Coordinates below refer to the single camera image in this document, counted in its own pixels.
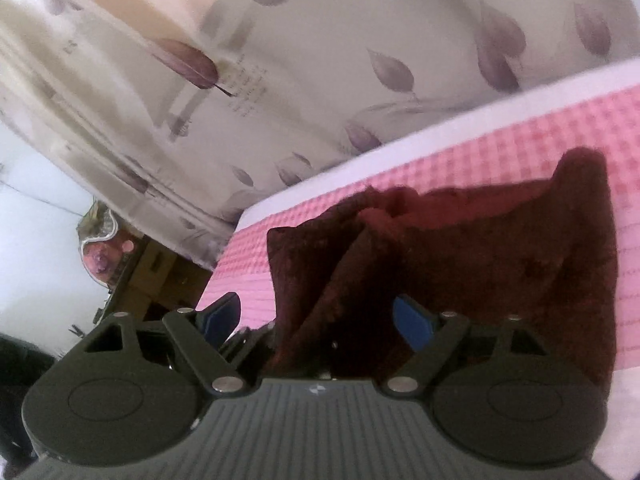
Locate dark red fuzzy garment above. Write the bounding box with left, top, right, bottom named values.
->
left=265, top=148, right=617, bottom=389

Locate brown wooden furniture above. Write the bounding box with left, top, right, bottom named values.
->
left=92, top=236, right=213, bottom=325

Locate pink floral bag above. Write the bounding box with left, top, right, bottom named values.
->
left=76, top=200, right=140, bottom=288

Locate pink checked bed sheet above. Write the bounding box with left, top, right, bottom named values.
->
left=192, top=56, right=640, bottom=480

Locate beige leaf print curtain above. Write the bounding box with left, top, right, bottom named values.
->
left=1, top=0, right=639, bottom=266

